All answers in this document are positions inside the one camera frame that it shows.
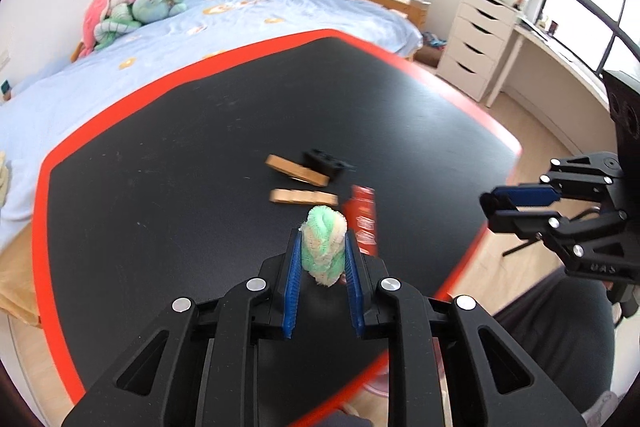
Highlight brown cardboard box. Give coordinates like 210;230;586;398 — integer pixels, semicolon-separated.
414;44;445;68

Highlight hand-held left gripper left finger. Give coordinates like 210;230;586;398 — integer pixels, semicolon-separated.
60;228;303;427

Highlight pink basket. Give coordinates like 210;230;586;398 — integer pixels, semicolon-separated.
361;347;397;403

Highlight white drawer cabinet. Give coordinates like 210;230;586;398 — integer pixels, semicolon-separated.
436;0;519;102

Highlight red snack packet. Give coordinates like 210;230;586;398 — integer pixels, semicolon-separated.
342;185;380;258

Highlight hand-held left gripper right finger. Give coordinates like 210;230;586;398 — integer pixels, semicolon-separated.
344;231;585;427

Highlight white curved desk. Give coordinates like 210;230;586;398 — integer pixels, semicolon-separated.
484;18;623;160

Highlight striped green plush toy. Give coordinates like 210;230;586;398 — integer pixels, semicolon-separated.
94;2;143;52

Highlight bed with blue sheet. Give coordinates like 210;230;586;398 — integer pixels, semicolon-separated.
0;0;427;325

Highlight person's dark trouser leg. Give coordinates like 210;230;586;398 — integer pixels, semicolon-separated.
492;269;617;427

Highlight cream cloth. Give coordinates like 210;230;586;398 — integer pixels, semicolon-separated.
0;151;12;208

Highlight wooden block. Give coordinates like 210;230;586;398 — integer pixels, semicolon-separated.
269;188;341;208
265;154;332;188

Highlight pink plush toy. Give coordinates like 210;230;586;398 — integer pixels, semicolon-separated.
75;0;122;58

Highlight wooden nightstand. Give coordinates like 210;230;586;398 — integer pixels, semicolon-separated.
407;0;432;32

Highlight green white rope toy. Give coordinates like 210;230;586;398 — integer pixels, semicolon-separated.
299;205;349;289

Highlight black plastic part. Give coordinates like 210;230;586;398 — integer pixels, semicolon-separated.
302;148;357;180

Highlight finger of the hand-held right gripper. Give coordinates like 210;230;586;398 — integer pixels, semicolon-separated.
490;151;626;210
479;193;628;260

